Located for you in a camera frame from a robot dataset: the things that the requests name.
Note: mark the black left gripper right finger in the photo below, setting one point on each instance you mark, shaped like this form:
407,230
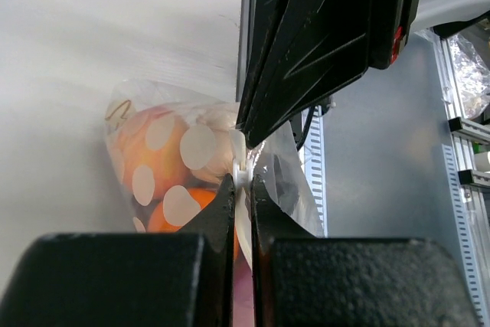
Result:
303,280

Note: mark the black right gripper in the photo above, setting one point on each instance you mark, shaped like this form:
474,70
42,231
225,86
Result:
322,45

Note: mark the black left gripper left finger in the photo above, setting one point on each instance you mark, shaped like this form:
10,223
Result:
115,277

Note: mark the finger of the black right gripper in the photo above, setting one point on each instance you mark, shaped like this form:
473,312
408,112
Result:
259,24

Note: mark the pink onion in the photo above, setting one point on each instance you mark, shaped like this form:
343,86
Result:
243,309

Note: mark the orange fruit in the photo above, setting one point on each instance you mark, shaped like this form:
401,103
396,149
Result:
177,208

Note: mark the garlic bulb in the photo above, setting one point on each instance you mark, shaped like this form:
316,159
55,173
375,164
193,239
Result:
220,119

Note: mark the clear zip top bag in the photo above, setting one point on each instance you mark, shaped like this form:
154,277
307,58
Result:
276,159

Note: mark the peach fruit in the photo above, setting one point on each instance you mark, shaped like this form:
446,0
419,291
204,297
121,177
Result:
146,153

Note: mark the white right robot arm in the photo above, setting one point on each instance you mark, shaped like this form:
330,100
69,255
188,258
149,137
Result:
449,16

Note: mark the white slotted cable duct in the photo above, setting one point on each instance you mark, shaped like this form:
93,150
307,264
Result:
313,163

